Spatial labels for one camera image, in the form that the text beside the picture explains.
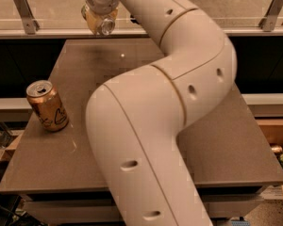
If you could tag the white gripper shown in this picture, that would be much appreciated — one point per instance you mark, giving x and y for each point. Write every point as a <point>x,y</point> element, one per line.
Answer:
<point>101,4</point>

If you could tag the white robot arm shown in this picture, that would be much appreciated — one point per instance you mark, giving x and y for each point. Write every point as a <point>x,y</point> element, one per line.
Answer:
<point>134,118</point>

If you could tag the gold soda can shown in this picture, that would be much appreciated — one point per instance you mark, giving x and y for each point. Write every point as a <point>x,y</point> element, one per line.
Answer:
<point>47,105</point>

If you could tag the glass railing panel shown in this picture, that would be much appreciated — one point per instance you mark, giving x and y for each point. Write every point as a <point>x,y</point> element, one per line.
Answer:
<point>66,14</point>

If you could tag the left metal railing bracket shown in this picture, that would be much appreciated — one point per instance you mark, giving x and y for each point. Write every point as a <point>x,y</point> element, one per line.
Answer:
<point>30,24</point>

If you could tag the metal railing bracket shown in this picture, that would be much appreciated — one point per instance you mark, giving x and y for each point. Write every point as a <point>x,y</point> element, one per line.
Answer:
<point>268,22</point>
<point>30,24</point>

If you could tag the right metal railing bracket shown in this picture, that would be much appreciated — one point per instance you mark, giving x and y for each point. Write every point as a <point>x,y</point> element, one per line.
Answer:
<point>268,22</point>

